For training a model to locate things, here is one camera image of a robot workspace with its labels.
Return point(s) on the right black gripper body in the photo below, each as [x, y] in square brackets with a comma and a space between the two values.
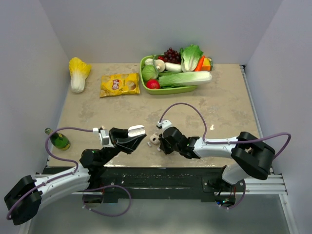
[166, 148]

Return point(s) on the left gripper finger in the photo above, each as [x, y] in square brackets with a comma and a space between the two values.
[118, 133]
[129, 144]

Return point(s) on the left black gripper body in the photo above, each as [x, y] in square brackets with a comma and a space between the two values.
[117, 148]

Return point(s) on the white earbud charging case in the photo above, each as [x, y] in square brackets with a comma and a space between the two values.
[136, 130]

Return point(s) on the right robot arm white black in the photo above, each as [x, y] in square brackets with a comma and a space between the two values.
[253, 157]

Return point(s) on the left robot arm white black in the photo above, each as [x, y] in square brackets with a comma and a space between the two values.
[29, 194]

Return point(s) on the beige earbud case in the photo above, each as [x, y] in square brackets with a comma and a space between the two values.
[154, 139]

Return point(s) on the yellow Lays chips bag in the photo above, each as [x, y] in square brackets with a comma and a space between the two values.
[119, 84]

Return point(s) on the green champagne bottle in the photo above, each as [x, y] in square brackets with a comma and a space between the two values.
[60, 141]

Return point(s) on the green plastic basket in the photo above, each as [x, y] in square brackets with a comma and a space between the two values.
[166, 91]

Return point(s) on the red apple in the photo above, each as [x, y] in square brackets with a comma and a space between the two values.
[153, 84]

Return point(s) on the round green cabbage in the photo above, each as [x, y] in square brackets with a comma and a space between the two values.
[149, 72]

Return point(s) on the long white green cabbage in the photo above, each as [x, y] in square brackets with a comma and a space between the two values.
[185, 79]

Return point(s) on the yellow napa cabbage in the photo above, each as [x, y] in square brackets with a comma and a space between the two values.
[79, 72]

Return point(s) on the beige mushroom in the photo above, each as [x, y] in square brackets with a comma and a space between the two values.
[159, 65]

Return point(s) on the white daikon radish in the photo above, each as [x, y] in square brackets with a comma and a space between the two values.
[172, 67]

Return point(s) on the orange carrot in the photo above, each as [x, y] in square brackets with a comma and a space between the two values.
[200, 64]

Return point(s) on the purple grapes bunch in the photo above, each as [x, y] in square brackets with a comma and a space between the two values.
[171, 56]

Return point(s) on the orange pumpkin slice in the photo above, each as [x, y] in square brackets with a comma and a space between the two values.
[207, 64]

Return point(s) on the green leafy lettuce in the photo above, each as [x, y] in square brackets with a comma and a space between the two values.
[190, 57]

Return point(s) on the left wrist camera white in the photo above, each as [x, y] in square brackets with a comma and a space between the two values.
[104, 137]

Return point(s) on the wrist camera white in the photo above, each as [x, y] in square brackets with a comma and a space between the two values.
[163, 125]
[104, 137]

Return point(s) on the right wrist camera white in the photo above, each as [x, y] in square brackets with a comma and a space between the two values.
[163, 125]

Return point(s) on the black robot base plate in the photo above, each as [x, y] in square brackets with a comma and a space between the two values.
[202, 184]

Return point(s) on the aluminium frame rail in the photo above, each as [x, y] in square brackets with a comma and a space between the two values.
[264, 183]

